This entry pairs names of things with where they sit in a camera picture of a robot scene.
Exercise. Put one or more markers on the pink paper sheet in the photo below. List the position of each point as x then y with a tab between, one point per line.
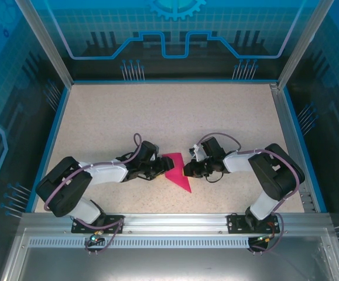
178	172

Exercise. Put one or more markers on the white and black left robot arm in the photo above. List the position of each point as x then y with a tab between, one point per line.
107	175

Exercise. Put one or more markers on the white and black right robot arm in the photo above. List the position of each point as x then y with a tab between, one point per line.
277	175

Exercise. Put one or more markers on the blue table border strip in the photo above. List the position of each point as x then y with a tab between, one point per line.
49	149
299	131
172	82

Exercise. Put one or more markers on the metal tray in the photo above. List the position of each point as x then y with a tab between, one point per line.
169	266

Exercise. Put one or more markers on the aluminium mounting rail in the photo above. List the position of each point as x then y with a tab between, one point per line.
175	224

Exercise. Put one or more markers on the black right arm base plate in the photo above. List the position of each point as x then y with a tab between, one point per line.
235	224

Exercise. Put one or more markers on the aluminium side rail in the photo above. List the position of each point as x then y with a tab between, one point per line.
288	131

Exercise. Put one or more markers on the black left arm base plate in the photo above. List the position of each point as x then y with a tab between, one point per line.
113	225

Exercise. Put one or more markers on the aluminium frame post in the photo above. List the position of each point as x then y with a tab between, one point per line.
303	44
47	44

